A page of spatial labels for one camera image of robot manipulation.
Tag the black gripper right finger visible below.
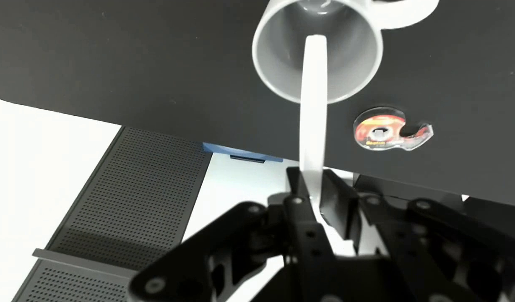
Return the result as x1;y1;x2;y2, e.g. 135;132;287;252
321;170;515;302

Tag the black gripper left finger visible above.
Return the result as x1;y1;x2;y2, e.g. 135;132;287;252
128;165;334;302

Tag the white plastic spoon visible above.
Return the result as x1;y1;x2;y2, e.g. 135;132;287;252
297;34;359;259

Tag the blue flat object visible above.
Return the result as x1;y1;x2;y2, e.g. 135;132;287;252
202;142;286;165

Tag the dark perforated panel with ledge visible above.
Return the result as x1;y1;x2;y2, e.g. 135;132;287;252
10;125;215;302

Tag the red tape dispenser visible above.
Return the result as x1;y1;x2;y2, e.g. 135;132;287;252
351;106;436;153

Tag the white ceramic mug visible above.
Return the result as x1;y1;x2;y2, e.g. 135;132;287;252
250;0;442;108

